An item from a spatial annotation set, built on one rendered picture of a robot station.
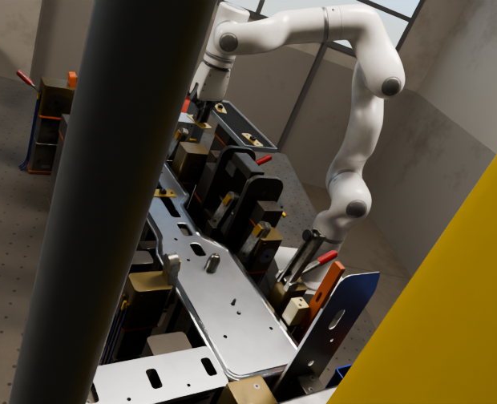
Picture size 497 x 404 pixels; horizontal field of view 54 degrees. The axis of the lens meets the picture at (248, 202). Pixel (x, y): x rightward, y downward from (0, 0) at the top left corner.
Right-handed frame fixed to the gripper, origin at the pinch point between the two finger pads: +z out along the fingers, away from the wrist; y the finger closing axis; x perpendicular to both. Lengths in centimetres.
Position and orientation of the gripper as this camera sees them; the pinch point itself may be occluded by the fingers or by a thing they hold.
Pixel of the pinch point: (201, 114)
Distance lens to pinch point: 147.2
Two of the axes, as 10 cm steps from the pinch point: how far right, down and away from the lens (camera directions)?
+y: -7.0, 1.2, -7.1
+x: 6.4, 5.6, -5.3
